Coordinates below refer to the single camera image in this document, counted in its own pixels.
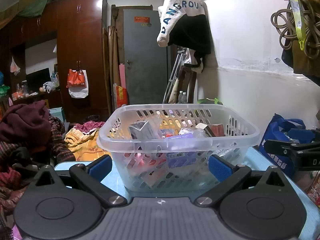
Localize yellow cloth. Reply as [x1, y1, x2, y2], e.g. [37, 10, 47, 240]
[64, 127, 106, 161]

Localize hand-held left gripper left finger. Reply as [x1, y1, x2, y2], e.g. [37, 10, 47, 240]
[26, 154, 128, 208]

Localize coiled rope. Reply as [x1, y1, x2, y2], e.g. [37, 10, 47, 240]
[271, 0, 320, 58]

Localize yellow green strap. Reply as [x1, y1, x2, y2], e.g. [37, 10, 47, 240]
[283, 0, 307, 52]

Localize brown wooden wardrobe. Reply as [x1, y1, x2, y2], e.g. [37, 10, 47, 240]
[0, 0, 112, 125]

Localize pink floral cloth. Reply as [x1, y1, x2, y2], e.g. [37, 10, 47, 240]
[74, 121, 106, 133]

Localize blue shopping bag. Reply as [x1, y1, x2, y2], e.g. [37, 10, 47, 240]
[258, 113, 315, 178]

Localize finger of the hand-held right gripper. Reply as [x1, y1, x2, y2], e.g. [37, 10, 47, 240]
[289, 129, 316, 144]
[264, 138, 300, 156]

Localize orange white plastic bag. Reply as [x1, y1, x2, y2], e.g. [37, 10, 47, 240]
[66, 68, 89, 99]

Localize plastic purple box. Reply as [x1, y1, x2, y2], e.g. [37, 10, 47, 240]
[164, 127, 208, 140]

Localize grey metal door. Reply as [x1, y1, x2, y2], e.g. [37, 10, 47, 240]
[122, 9, 169, 106]

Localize grey foil packet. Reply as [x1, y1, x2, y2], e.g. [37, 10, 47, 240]
[128, 119, 161, 141]

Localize wooden boards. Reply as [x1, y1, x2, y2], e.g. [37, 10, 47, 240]
[101, 4, 121, 111]

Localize red yellow bag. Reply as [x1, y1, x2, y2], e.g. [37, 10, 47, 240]
[113, 83, 129, 108]

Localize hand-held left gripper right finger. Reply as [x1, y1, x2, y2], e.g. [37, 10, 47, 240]
[194, 155, 294, 208]

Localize metal crutches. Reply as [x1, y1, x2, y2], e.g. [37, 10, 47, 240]
[163, 47, 188, 105]

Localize brown hanging garment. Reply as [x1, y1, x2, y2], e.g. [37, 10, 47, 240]
[281, 0, 320, 76]

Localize purple packet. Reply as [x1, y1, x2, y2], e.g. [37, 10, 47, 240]
[167, 152, 200, 169]

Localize black television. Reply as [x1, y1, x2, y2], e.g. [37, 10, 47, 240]
[26, 67, 52, 92]

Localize pink board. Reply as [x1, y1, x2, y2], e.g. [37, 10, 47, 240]
[118, 63, 127, 88]

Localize white and black hanging garment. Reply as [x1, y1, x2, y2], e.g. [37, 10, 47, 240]
[157, 0, 213, 74]

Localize dark plaid cloth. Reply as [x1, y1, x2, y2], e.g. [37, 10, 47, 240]
[49, 116, 76, 164]

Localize green plastic bag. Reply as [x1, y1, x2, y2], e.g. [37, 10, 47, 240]
[196, 97, 224, 106]

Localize maroon cloth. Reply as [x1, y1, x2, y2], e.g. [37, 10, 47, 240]
[0, 99, 52, 146]

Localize green cloth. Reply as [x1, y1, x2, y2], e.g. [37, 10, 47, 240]
[18, 0, 83, 18]

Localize teal box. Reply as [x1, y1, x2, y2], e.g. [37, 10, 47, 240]
[48, 106, 66, 123]

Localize clear plastic basket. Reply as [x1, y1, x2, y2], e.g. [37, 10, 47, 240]
[96, 104, 261, 193]

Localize red printed packet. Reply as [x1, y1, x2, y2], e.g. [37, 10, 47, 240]
[306, 179, 320, 206]

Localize brown box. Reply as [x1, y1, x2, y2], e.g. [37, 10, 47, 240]
[195, 123, 226, 138]

